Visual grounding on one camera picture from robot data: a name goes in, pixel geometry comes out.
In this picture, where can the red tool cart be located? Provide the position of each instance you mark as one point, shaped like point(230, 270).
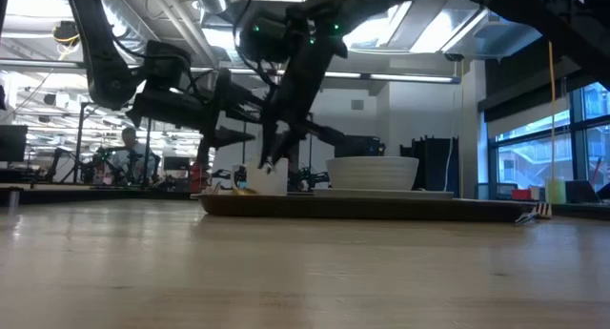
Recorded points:
point(196, 181)

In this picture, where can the dark laptop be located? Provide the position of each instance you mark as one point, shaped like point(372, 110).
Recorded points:
point(579, 191)

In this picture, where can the dome security camera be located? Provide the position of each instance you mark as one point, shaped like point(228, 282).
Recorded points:
point(453, 57)

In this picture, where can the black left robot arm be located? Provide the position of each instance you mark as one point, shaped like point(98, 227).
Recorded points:
point(102, 57)

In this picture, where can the red box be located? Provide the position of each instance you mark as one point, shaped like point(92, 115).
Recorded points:
point(520, 194)

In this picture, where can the wall vent grille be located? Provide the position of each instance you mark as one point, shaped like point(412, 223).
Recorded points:
point(357, 104)

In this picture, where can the black background robot arm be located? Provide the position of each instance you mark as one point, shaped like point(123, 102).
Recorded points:
point(102, 164)
point(310, 178)

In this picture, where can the black monitor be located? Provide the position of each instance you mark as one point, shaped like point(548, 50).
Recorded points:
point(12, 143)
point(364, 148)

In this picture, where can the white ceramic plate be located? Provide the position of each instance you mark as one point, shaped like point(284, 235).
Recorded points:
point(433, 194)

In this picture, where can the white ceramic mug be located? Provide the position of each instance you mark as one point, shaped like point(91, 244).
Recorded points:
point(274, 183)

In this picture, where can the dark side table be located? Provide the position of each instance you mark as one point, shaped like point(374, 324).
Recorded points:
point(71, 194)

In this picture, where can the yellow-green cup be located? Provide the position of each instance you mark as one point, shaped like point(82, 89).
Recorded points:
point(555, 191)

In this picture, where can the black folded partition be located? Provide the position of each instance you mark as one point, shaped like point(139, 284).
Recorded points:
point(431, 169)

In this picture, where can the black metal frame stand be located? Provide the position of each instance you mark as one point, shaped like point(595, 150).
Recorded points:
point(78, 143)

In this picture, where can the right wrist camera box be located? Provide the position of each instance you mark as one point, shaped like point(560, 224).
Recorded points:
point(262, 40)

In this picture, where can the wooden spoon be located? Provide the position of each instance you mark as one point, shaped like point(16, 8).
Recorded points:
point(245, 191)

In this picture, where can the dark side desk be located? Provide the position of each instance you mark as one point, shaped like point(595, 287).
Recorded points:
point(581, 210)

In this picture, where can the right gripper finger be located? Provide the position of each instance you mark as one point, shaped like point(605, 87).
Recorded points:
point(288, 138)
point(269, 143)

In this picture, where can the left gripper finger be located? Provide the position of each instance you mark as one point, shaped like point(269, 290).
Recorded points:
point(236, 137)
point(245, 105)

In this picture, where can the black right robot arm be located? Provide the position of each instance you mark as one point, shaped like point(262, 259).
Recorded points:
point(524, 5)

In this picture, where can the white ribbed bowl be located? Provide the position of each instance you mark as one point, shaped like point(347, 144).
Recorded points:
point(372, 174)

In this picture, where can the person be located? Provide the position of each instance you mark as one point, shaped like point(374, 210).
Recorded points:
point(131, 152)

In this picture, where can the dark brown serving tray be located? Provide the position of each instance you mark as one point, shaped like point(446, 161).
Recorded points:
point(362, 210)

